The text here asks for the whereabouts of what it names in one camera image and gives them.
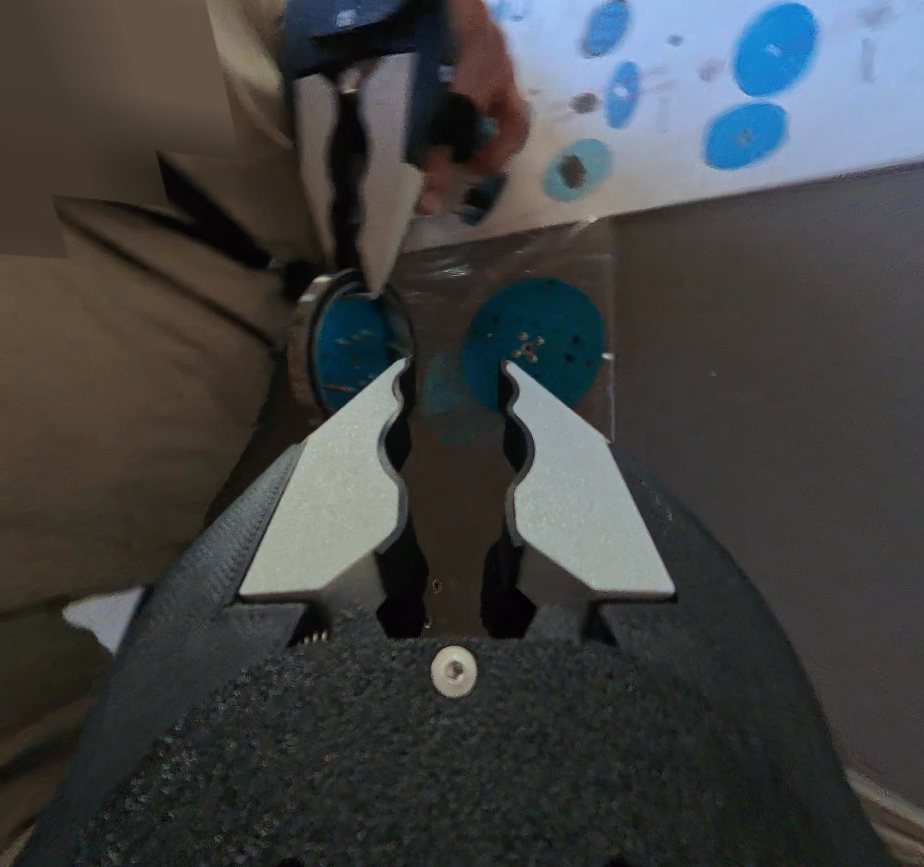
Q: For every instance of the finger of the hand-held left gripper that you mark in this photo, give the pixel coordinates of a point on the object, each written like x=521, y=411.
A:
x=316, y=160
x=386, y=181

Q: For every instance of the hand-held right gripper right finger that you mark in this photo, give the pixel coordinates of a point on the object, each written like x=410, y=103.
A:
x=585, y=520

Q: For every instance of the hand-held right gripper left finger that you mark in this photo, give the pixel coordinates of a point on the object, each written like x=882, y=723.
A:
x=325, y=520

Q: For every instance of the blue disc with square bracket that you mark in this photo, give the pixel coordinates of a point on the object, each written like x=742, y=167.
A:
x=354, y=347

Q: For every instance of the blue round base plate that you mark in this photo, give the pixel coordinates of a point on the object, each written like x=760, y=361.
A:
x=548, y=318

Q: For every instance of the grey desk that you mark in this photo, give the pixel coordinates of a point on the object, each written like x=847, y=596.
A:
x=758, y=376

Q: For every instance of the person's left hand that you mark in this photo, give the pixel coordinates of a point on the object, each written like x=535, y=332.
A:
x=498, y=87

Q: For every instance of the clear plastic bag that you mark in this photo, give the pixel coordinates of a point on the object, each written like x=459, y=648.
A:
x=447, y=268

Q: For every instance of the white instruction manual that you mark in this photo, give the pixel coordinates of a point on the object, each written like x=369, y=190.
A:
x=686, y=160

